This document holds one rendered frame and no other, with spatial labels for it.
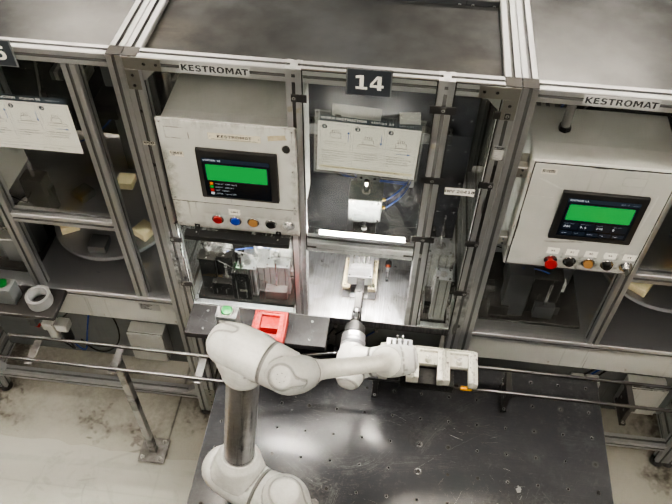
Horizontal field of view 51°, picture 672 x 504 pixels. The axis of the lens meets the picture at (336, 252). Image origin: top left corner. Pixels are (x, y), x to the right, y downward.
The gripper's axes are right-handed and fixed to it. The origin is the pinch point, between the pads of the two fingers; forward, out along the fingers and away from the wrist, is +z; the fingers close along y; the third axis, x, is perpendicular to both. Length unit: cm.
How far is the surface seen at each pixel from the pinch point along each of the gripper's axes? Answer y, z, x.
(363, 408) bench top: -32.8, -31.2, -5.8
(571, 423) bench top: -33, -27, -85
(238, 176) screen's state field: 64, -10, 39
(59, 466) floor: -101, -42, 132
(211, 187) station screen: 58, -10, 48
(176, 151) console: 70, -8, 58
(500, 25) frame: 100, 27, -36
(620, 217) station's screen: 62, -10, -77
